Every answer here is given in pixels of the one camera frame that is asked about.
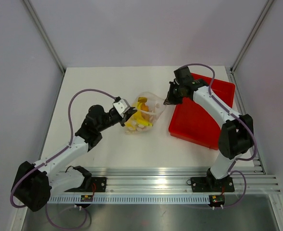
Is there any yellow banana bunch toy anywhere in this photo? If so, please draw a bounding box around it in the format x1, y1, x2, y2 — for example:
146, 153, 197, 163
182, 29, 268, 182
125, 102, 153, 130

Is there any clear zip top bag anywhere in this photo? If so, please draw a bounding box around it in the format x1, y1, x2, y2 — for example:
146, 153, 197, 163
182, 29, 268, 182
125, 92, 166, 134

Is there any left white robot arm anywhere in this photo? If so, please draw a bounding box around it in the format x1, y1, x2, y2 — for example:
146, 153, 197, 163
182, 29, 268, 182
10, 103, 137, 212

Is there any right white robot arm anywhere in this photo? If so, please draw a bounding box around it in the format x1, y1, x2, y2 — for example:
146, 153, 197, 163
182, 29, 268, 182
164, 65, 257, 193

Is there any red plastic tray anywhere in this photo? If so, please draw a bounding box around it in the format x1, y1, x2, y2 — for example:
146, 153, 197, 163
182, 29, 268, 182
168, 73, 235, 150

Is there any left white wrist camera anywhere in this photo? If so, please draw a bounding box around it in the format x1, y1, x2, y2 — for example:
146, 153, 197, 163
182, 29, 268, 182
113, 99, 130, 117

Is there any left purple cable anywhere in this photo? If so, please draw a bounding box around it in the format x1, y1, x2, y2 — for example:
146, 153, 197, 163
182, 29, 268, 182
10, 89, 119, 228

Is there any purple cable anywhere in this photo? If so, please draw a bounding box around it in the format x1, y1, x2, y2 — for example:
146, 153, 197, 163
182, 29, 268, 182
183, 63, 259, 209
10, 89, 119, 228

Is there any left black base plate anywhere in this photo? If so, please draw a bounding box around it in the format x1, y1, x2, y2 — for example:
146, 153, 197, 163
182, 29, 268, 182
65, 177, 107, 193

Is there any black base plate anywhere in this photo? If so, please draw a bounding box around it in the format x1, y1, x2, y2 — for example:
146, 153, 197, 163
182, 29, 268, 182
189, 176, 235, 193
65, 177, 107, 193

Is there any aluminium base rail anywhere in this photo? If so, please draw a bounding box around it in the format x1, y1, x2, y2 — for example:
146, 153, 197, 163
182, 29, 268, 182
52, 167, 281, 194

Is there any white slotted cable duct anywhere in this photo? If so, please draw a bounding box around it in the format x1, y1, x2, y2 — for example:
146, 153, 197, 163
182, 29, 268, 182
48, 194, 210, 205

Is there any left aluminium frame post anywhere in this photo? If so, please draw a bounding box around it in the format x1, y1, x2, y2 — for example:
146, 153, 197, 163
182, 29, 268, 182
21, 0, 66, 76

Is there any aluminium frame post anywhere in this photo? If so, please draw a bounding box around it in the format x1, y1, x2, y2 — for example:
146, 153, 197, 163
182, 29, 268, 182
230, 0, 276, 73
21, 0, 66, 76

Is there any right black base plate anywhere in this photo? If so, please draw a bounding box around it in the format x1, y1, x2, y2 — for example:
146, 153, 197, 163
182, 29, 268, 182
189, 176, 235, 193

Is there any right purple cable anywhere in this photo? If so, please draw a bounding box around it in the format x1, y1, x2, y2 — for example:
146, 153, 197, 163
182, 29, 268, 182
183, 63, 259, 209

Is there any right aluminium frame post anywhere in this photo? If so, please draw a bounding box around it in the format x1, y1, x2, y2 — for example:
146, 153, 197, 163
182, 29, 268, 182
230, 0, 276, 73

